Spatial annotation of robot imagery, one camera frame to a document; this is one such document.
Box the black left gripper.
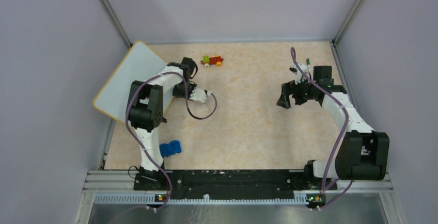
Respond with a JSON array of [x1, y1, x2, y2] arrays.
[[172, 81, 197, 101]]

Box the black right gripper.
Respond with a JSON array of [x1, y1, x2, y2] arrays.
[[277, 75, 317, 109]]

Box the green white marker pen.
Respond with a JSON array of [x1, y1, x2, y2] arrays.
[[306, 58, 311, 76]]

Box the yellow-framed whiteboard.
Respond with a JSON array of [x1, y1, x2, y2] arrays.
[[93, 41, 169, 123]]

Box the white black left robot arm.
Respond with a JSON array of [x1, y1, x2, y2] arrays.
[[125, 57, 198, 190]]

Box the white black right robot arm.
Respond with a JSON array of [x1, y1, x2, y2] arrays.
[[277, 63, 390, 189]]

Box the red toy train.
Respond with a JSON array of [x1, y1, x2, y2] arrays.
[[200, 55, 224, 68]]

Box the blue toy car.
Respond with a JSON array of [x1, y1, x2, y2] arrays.
[[159, 140, 182, 158]]

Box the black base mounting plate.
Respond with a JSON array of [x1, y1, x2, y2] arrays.
[[133, 169, 322, 200]]

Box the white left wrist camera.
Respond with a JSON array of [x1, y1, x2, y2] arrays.
[[189, 87, 212, 104]]

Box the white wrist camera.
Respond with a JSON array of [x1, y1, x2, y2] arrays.
[[189, 87, 212, 104], [289, 62, 309, 85]]

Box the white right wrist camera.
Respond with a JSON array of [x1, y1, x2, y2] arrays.
[[289, 62, 309, 85]]

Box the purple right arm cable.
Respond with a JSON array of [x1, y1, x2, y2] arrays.
[[290, 47, 354, 212]]

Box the aluminium frame rail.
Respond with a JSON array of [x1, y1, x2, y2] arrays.
[[75, 169, 406, 223]]

